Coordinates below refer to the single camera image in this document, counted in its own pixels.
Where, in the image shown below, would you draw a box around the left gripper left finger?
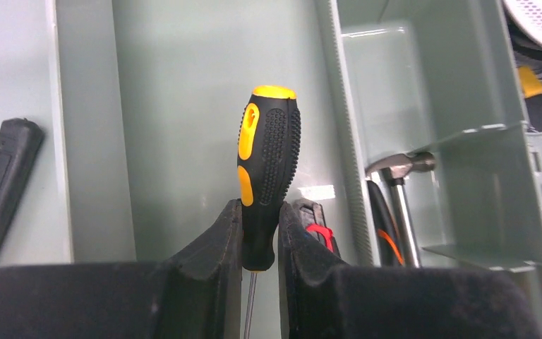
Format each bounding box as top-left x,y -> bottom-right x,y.
0,200 -> 242,338

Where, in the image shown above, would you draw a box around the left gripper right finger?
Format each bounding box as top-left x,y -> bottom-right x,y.
277,203 -> 541,338

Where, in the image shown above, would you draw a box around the orange black long-nose pliers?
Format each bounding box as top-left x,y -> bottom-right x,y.
366,180 -> 404,267

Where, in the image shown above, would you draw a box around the red utility knife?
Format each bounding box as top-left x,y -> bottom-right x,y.
292,198 -> 341,258

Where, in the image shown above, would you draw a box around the steel claw hammer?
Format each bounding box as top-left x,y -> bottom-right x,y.
366,152 -> 436,268

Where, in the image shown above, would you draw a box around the black precision screwdriver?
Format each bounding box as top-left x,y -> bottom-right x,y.
237,85 -> 301,338

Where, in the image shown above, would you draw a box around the green plastic tool box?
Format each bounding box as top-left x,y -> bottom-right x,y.
0,1 -> 542,338

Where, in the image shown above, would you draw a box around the black handled tool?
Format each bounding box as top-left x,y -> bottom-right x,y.
0,118 -> 44,248

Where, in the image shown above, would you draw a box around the orange yellow cutter pliers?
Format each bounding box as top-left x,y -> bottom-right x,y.
517,66 -> 542,99

